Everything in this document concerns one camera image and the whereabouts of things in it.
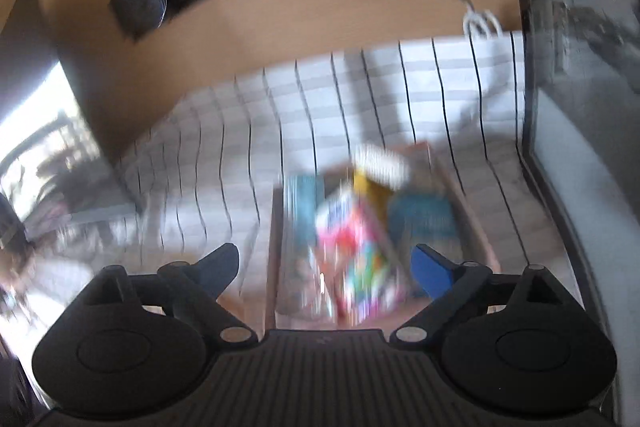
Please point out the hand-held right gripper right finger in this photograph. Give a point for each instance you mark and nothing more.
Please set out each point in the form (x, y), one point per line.
(430, 269)

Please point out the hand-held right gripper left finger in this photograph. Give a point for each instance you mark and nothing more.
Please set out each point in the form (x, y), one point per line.
(220, 269)

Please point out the blue face mask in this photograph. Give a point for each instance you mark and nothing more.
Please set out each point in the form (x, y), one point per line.
(425, 219)

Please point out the pink cardboard box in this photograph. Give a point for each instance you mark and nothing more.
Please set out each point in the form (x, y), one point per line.
(470, 212)

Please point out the colourful printed packet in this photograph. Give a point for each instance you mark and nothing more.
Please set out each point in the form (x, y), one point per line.
(350, 252)

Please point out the blue white wet wipes packet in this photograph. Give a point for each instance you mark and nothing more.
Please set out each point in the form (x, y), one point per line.
(300, 207)

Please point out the yellow cloth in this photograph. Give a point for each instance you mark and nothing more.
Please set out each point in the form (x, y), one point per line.
(372, 194)

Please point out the white black-grid tablecloth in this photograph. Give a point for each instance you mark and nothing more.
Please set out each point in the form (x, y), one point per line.
(225, 147)

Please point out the dark computer case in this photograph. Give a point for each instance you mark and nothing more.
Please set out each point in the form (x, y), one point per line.
(575, 57)

